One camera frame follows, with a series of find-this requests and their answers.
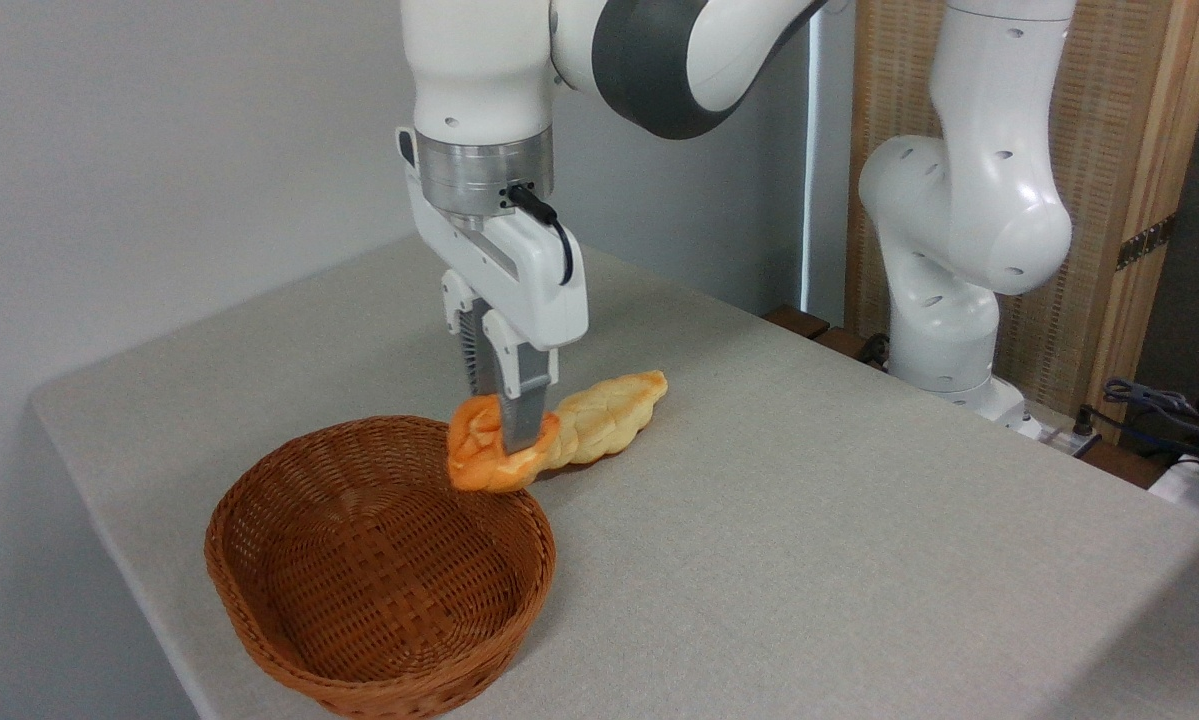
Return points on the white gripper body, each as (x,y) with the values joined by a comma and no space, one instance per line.
(529,275)

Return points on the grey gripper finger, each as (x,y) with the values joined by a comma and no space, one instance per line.
(481,360)
(525,405)

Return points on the round orange bread roll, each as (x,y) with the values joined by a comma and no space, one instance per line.
(479,450)

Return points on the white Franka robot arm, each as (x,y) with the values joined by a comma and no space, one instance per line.
(979,200)

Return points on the long pale braided bread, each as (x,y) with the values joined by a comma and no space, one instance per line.
(609,410)

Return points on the brown wicker basket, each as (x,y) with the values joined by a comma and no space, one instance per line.
(379,590)

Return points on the brown wooden block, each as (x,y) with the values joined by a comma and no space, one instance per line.
(804,322)

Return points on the black plug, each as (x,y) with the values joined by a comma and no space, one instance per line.
(1086,420)

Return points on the wooden woven screen panel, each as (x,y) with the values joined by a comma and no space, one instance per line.
(1109,110)

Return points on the black screen hinge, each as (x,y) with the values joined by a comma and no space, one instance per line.
(1146,241)

